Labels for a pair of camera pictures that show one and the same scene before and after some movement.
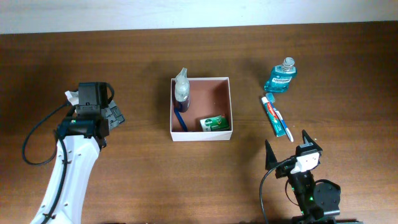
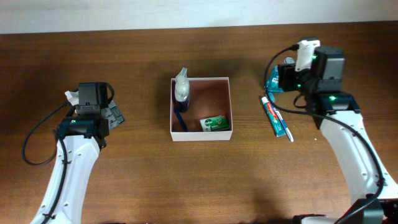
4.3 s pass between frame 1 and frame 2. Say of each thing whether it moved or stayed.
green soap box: stayed
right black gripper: moved
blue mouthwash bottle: stayed
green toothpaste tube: stayed
